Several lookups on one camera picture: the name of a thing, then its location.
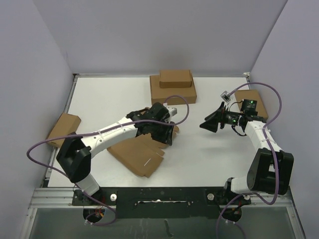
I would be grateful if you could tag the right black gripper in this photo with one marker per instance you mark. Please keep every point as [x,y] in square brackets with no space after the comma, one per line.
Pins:
[212,120]

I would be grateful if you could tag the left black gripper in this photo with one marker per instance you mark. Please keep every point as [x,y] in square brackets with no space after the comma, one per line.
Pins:
[166,136]

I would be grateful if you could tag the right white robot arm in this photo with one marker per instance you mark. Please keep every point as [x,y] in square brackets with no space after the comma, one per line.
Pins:
[271,168]

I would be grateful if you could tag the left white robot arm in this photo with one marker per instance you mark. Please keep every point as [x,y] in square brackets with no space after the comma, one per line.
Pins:
[76,152]

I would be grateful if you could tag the large closed cardboard box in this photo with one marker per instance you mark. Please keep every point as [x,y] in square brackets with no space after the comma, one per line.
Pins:
[169,95]

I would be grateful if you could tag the small closed cardboard box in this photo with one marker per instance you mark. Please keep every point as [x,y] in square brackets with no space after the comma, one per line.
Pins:
[175,79]

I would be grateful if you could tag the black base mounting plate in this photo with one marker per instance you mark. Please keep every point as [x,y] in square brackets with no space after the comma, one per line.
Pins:
[162,203]

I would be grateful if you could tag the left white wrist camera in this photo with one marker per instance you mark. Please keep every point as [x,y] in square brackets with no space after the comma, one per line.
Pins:
[171,110]

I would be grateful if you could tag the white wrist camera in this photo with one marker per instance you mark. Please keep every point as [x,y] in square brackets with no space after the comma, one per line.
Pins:
[171,110]
[226,96]

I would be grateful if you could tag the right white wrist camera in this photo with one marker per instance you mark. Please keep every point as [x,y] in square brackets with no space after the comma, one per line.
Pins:
[226,96]

